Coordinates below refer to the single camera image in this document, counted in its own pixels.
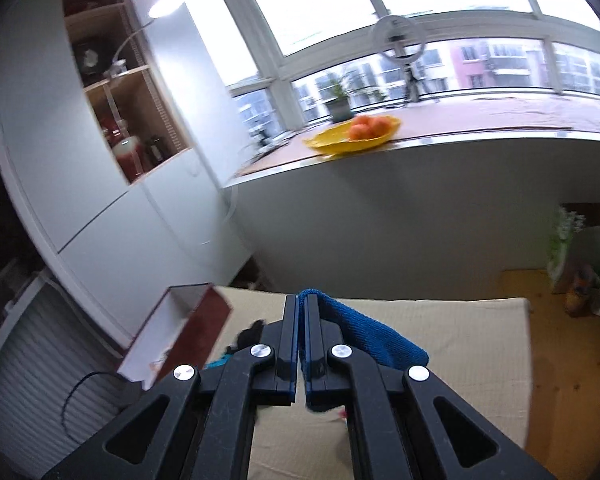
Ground ring light on stand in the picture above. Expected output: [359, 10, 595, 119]
[371, 15, 428, 106]

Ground red storage box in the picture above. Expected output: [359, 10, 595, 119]
[116, 284, 232, 392]

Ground white window frame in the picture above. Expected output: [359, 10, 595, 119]
[200, 0, 600, 136]

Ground black fluffy plush item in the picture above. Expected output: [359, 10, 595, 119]
[232, 320, 267, 356]

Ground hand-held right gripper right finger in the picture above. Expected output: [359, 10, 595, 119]
[300, 296, 556, 480]

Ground brown clutter pile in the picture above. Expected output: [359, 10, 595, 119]
[565, 264, 600, 317]

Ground floral print bag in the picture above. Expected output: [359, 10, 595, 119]
[547, 205, 587, 293]

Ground white desk lamp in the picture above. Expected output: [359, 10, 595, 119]
[100, 0, 186, 111]

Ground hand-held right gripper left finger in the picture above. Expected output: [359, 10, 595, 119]
[42, 294, 299, 480]

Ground blue towel cloth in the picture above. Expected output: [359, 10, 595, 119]
[298, 288, 430, 413]

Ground black shelf ornament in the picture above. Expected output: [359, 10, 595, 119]
[76, 40, 102, 77]

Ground striped bed sheet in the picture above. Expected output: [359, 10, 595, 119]
[210, 285, 533, 480]

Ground red jar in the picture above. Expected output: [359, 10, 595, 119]
[111, 135, 145, 182]

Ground power strip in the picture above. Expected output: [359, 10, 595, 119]
[247, 130, 292, 157]

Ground white cabinet with wooden shelves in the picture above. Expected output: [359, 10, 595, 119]
[0, 0, 256, 351]

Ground potted green plant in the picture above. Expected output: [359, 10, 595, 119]
[322, 72, 376, 123]

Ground black cable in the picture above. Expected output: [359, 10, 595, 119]
[62, 371, 143, 427]

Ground dark flask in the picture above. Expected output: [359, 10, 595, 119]
[145, 135, 167, 167]

